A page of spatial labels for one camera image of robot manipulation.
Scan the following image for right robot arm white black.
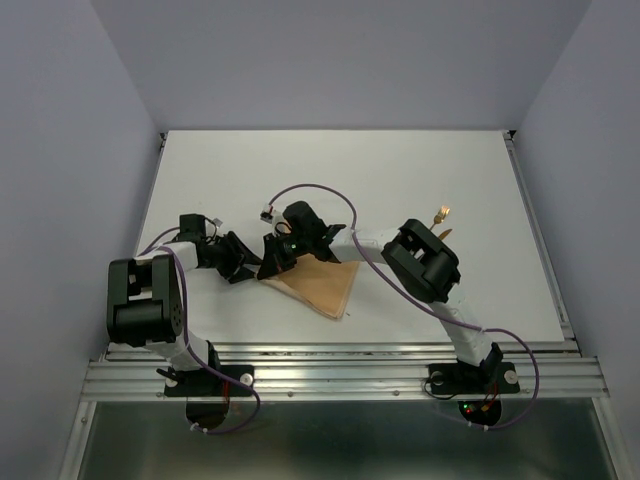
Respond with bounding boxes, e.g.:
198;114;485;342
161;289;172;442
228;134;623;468
257;201;502;390

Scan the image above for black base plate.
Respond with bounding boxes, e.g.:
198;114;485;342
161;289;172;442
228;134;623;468
156;367;251;398
426;362;520;397

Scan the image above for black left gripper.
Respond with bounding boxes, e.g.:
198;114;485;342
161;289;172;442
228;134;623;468
203;231;262;284

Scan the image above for aluminium rail frame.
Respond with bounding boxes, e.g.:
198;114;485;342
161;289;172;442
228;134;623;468
62;130;634;479

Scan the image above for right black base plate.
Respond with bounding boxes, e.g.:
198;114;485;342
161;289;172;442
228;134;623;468
426;362;520;397

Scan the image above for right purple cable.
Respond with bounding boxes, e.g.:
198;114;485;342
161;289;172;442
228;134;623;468
259;183;540;434

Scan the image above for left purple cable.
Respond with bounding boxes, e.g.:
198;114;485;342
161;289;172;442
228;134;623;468
134;227;262;435

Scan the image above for gold fork black handle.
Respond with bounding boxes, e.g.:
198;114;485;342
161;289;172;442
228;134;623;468
429;205;450;230

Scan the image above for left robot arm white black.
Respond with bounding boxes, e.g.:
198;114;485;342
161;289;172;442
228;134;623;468
106;213;261;394

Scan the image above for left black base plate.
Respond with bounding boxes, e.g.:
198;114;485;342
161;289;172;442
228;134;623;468
156;367;251;398

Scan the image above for purple cable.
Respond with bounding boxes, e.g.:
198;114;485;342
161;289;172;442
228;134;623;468
259;183;540;434
134;227;262;435

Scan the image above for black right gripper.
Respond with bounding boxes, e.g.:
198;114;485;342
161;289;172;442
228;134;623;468
257;231;311;281

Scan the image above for peach cloth napkin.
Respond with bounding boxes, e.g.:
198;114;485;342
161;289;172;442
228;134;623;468
262;254;360;320

